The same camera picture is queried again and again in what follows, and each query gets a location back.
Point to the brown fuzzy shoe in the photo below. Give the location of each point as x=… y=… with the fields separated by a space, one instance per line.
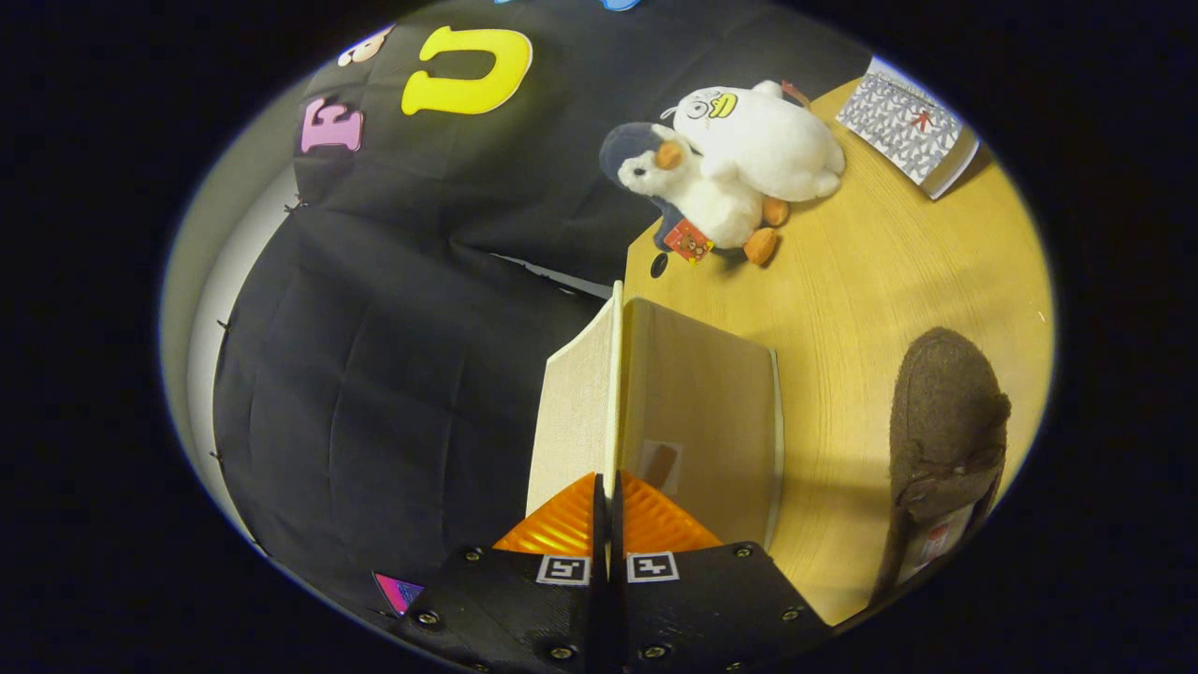
x=945 y=412

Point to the white duck plush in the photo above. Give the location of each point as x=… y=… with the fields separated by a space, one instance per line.
x=777 y=140

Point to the pink purple flat object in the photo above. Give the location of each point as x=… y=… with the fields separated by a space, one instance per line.
x=398 y=592

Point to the grey patterned cover book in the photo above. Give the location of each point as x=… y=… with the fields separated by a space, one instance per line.
x=898 y=122

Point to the beige fabric storage box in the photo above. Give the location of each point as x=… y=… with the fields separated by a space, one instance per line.
x=702 y=402

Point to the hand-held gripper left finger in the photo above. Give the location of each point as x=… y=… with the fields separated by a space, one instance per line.
x=524 y=608

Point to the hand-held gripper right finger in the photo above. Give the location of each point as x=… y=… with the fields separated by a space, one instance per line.
x=711 y=608

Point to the grey white penguin plush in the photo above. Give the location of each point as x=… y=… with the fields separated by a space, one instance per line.
x=721 y=211

